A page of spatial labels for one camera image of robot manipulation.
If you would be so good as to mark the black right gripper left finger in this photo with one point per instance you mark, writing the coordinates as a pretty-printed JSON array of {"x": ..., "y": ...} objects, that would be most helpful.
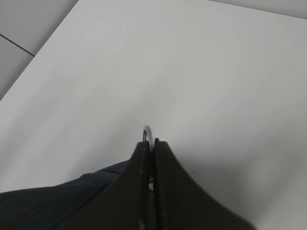
[{"x": 123, "y": 206}]

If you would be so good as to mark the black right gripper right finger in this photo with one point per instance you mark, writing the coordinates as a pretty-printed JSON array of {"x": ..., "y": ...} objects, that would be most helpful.
[{"x": 181, "y": 204}]

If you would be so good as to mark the dark blue lunch bag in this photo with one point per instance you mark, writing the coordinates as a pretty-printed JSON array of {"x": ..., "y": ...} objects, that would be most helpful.
[{"x": 58, "y": 207}]

